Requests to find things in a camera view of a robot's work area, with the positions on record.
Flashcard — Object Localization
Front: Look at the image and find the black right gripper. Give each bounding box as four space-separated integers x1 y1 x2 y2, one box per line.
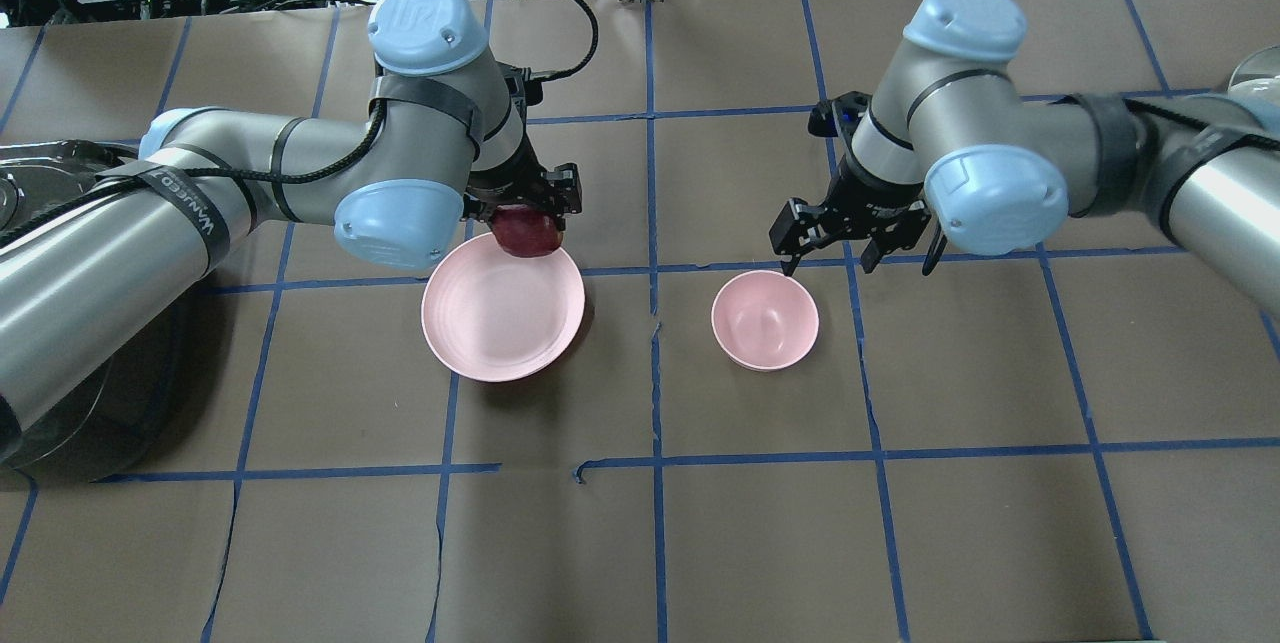
769 91 931 277

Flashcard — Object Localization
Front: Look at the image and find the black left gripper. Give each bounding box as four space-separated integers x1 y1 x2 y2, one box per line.
465 68 582 232

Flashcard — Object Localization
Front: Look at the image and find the pink bowl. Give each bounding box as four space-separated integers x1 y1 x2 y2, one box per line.
710 270 820 371

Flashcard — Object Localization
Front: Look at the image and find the pink plate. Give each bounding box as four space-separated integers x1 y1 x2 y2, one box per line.
420 233 586 383

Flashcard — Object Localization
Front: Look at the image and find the red apple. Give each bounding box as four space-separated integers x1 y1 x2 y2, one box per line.
490 205 564 259

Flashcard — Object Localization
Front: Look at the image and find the dark grey rice cooker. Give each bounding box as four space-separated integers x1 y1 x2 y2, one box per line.
3 140 205 491

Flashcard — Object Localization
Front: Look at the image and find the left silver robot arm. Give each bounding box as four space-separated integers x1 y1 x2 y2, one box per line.
1 0 582 456

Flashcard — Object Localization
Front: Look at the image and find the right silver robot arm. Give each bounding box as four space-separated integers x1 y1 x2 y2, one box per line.
769 0 1279 314

